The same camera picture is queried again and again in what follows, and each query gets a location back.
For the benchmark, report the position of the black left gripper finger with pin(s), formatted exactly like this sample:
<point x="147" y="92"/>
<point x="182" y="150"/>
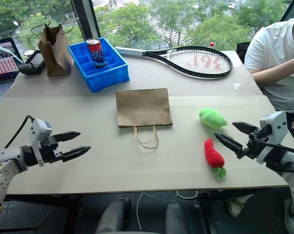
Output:
<point x="76" y="151"/>
<point x="67" y="135"/>

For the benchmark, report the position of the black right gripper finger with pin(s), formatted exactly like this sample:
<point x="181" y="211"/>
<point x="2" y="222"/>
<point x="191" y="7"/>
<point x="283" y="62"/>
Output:
<point x="228" y="142"/>
<point x="244" y="127"/>

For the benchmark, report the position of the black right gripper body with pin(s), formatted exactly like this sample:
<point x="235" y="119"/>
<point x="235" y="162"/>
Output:
<point x="255" y="143"/>

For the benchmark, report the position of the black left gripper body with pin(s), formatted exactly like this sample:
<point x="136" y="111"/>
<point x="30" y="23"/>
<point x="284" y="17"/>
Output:
<point x="49" y="150"/>

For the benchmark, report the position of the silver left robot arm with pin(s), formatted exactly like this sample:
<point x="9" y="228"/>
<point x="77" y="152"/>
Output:
<point x="5" y="161"/>

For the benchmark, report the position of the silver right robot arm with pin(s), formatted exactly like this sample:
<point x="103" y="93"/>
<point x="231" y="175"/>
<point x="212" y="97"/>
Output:
<point x="289" y="168"/>

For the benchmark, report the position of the flat brown paper bag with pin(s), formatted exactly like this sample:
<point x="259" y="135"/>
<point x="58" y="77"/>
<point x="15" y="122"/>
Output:
<point x="143" y="109"/>

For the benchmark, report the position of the red plush chili pepper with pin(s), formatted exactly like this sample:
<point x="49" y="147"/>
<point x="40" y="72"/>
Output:
<point x="212" y="156"/>

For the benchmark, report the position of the green plush toy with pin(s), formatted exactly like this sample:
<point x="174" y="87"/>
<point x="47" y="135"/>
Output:
<point x="211" y="118"/>

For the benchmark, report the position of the person in white t-shirt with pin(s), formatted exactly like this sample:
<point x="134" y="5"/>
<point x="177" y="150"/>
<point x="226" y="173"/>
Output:
<point x="273" y="65"/>

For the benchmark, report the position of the blue plastic divided crate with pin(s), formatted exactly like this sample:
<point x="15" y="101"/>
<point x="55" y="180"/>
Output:
<point x="98" y="73"/>

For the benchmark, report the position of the grey rounded robot leg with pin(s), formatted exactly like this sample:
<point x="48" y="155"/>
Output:
<point x="175" y="217"/>
<point x="111" y="217"/>

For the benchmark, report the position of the black handheld game controller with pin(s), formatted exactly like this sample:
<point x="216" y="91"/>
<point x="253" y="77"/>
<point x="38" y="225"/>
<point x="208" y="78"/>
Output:
<point x="32" y="64"/>

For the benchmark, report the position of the red blue soda can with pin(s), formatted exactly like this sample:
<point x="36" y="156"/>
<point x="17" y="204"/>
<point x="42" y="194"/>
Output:
<point x="96" y="53"/>

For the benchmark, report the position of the black white tennis racket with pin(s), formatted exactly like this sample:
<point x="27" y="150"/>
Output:
<point x="186" y="59"/>

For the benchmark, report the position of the small round tin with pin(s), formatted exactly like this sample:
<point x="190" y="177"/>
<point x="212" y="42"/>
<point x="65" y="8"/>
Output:
<point x="28" y="53"/>

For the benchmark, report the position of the open laptop computer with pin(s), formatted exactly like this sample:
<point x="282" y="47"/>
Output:
<point x="2" y="68"/>

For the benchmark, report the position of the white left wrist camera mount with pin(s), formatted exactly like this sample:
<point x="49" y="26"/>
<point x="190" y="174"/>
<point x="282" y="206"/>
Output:
<point x="38" y="132"/>

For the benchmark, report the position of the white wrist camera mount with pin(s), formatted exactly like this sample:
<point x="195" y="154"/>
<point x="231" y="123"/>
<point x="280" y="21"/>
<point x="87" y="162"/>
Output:
<point x="273" y="132"/>
<point x="38" y="132"/>

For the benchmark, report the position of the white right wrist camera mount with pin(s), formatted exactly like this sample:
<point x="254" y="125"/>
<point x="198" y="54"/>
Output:
<point x="273" y="132"/>

